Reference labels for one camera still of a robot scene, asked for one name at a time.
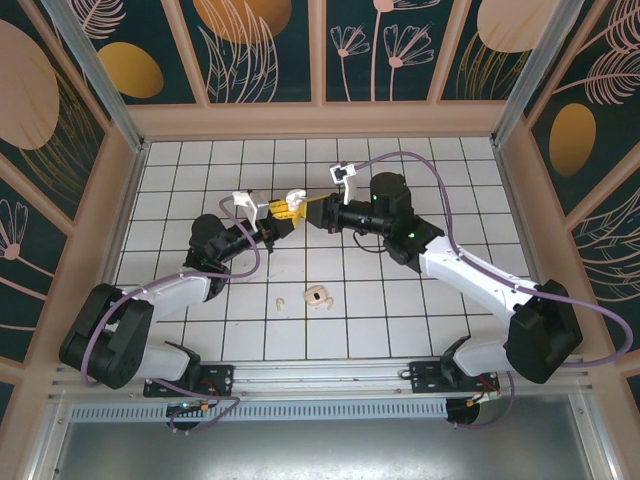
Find grey metal sheet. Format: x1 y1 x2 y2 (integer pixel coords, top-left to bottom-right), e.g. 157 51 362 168
49 418 604 480

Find thin black cable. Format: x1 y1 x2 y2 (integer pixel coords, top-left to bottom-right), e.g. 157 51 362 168
351 229 390 254

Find purple cable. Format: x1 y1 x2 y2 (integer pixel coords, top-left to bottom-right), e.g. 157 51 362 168
79 195 262 434
349 151 631 431

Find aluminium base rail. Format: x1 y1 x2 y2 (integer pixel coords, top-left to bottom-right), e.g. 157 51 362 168
47 358 592 402

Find red yellow power wires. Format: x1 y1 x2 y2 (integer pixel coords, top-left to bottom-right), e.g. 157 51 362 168
197 377 227 418
467 377 503 408

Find grey slotted cable duct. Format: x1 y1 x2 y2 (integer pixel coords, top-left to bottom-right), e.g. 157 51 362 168
68 397 450 422

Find aluminium frame post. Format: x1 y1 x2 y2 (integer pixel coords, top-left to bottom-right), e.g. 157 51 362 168
39 0 152 154
491 0 600 147

